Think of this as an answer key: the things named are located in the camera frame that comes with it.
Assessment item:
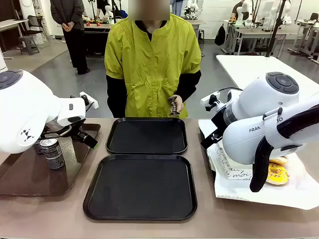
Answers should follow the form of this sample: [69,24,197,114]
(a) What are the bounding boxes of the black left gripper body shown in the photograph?
[44,119,88,142]

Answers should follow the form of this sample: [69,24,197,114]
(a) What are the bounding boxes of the black bag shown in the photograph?
[214,23,226,46]

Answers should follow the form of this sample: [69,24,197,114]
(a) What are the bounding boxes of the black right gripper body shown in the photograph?
[210,109,227,136]

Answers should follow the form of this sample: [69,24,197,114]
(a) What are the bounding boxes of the white paper sheet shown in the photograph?
[198,119,319,211]

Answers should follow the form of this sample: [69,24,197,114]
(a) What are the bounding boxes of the gray lab desk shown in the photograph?
[295,19,319,60]
[223,19,291,55]

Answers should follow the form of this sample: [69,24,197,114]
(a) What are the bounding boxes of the black camera cable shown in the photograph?
[218,87,244,95]

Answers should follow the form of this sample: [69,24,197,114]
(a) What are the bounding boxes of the black tray under paper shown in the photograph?
[199,126,217,181]

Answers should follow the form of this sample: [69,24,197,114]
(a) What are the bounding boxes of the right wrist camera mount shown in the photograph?
[200,91,222,112]

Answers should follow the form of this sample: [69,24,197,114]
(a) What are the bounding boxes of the black cable sleeve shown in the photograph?
[250,104,319,193]

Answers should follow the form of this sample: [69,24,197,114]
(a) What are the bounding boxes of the person's left forearm black sleeve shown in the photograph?
[175,70,202,103]

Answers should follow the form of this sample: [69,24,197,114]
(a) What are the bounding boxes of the black office chair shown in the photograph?
[26,14,50,48]

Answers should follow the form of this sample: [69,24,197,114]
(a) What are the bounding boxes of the brown plastic tray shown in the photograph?
[0,123,102,197]

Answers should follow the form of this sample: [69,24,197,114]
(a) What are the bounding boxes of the person in black jacket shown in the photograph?
[96,0,108,16]

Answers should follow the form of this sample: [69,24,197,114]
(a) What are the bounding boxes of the black pole stand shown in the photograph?
[265,0,285,58]

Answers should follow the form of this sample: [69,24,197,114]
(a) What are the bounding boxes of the person's right forearm black sleeve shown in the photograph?
[106,74,128,118]

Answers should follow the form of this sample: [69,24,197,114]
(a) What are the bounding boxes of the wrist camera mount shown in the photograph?
[79,92,99,109]
[200,91,222,112]

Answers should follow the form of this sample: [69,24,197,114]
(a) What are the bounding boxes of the white desk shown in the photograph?
[0,19,29,59]

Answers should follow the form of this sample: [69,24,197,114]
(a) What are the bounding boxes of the person in yellow-green shirt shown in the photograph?
[104,0,202,118]

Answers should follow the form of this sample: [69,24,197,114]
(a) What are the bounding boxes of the yellow frosted sprinkle donut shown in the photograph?
[264,163,291,186]

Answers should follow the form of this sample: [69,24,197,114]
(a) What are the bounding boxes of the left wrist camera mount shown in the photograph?
[79,92,99,109]

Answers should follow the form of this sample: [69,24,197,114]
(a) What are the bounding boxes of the gray stool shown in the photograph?
[19,36,40,55]

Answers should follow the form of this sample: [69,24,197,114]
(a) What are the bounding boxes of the standing person dark clothes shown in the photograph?
[50,0,91,75]

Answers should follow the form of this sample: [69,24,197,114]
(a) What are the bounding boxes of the black plastic tray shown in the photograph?
[106,117,188,155]
[83,154,198,222]

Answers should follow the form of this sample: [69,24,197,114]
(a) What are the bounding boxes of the seated person brown top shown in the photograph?
[231,0,250,22]

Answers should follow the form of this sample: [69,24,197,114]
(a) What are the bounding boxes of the person's left hand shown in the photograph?
[173,96,185,113]

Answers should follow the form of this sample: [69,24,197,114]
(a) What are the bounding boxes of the table with coloured items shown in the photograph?
[83,22,112,58]

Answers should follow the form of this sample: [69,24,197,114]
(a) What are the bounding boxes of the white table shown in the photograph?
[215,54,319,100]

